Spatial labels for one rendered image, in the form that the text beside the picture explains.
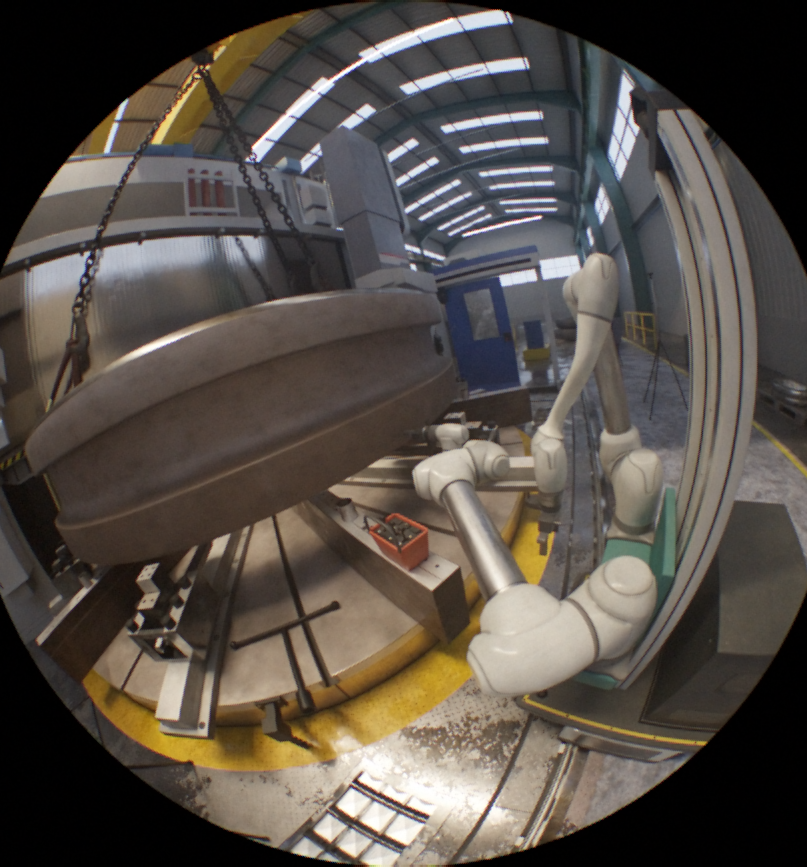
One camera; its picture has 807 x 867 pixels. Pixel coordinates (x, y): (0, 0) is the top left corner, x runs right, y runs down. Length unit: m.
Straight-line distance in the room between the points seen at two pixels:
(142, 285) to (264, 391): 3.47
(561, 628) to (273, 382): 1.40
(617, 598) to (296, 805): 1.49
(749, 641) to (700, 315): 0.69
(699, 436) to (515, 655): 0.63
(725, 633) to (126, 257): 5.41
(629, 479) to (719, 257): 0.68
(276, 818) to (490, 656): 1.38
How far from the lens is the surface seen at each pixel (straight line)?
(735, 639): 0.80
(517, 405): 3.16
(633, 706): 1.22
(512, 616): 0.57
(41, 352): 4.39
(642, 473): 0.95
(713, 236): 0.52
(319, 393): 1.53
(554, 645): 0.55
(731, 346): 0.51
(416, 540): 1.00
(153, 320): 4.44
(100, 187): 7.30
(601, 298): 0.82
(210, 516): 1.43
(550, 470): 0.90
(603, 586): 0.58
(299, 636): 1.56
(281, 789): 1.69
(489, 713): 1.48
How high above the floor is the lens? 1.43
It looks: 18 degrees down
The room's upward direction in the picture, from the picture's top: 14 degrees counter-clockwise
